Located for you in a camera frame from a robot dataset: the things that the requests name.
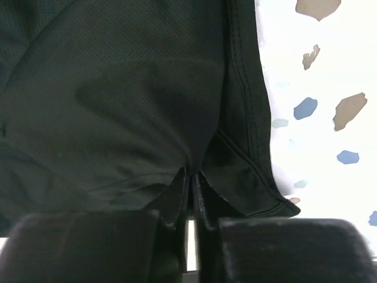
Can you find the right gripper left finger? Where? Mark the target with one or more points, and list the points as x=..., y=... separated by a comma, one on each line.
x=146, y=245

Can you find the black t-shirt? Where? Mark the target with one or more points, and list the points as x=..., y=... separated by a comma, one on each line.
x=103, y=102

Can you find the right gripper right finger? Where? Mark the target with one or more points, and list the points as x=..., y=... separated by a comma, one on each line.
x=232, y=248

